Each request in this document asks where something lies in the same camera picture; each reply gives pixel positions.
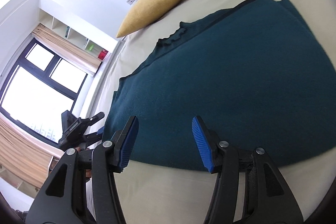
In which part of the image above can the white wall shelf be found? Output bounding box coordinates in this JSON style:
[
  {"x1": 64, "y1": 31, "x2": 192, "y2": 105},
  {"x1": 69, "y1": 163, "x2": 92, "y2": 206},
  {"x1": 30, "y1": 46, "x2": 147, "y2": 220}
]
[{"x1": 39, "y1": 0, "x2": 118, "y2": 62}]

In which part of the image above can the yellow pillow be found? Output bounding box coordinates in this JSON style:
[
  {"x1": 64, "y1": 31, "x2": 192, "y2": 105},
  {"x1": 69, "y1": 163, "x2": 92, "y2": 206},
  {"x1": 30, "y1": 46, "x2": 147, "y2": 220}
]
[{"x1": 116, "y1": 0, "x2": 189, "y2": 38}]

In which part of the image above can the dark green sweater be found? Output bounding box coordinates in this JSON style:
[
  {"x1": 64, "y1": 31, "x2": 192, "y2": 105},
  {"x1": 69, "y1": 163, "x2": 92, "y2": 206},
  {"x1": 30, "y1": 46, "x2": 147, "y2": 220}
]
[{"x1": 104, "y1": 0, "x2": 336, "y2": 170}]

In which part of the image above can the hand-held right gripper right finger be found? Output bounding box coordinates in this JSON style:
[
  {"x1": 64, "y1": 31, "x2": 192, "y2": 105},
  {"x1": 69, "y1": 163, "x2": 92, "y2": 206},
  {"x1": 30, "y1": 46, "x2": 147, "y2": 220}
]
[{"x1": 191, "y1": 116, "x2": 305, "y2": 224}]

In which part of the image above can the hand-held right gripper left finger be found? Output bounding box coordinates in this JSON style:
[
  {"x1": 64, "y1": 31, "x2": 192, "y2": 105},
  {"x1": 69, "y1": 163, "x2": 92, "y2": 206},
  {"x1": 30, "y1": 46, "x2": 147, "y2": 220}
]
[{"x1": 25, "y1": 115, "x2": 139, "y2": 224}]

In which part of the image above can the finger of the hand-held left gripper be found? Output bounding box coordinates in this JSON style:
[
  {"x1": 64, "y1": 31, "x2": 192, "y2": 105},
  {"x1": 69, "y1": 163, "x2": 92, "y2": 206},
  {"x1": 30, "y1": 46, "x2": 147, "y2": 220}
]
[
  {"x1": 84, "y1": 112, "x2": 105, "y2": 130},
  {"x1": 87, "y1": 127, "x2": 104, "y2": 146}
]

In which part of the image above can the black framed window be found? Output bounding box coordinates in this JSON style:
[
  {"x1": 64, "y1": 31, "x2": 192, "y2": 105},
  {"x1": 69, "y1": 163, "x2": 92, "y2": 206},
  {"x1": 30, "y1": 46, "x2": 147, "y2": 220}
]
[{"x1": 0, "y1": 39, "x2": 88, "y2": 147}]

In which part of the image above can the beige curtain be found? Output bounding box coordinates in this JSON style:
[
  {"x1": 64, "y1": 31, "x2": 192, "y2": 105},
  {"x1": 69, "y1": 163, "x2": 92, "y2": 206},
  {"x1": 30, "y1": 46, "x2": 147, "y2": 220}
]
[
  {"x1": 31, "y1": 24, "x2": 103, "y2": 75},
  {"x1": 0, "y1": 114, "x2": 61, "y2": 189}
]

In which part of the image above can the white window bench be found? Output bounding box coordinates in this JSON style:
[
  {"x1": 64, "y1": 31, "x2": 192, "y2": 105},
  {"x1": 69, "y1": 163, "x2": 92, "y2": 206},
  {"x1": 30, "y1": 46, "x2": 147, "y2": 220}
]
[{"x1": 71, "y1": 40, "x2": 126, "y2": 119}]

